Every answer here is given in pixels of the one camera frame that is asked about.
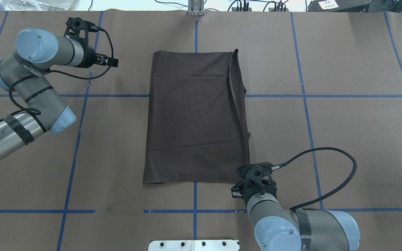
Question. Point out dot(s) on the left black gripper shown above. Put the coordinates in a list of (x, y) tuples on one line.
[(89, 58)]

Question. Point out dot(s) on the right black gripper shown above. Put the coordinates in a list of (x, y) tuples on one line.
[(236, 192)]

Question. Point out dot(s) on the dark brown t-shirt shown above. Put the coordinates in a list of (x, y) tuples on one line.
[(197, 124)]

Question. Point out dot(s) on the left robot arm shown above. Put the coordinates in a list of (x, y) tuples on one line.
[(23, 75)]

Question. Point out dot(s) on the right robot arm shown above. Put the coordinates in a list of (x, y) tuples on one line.
[(279, 229)]

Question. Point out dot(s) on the grey usb hub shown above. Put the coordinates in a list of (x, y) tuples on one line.
[(278, 6), (240, 6)]

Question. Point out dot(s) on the dark box with white label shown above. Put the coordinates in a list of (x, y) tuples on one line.
[(345, 6)]

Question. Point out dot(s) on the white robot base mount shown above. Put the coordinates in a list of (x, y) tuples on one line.
[(195, 245)]

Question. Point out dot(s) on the aluminium frame post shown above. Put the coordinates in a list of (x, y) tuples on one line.
[(196, 7)]

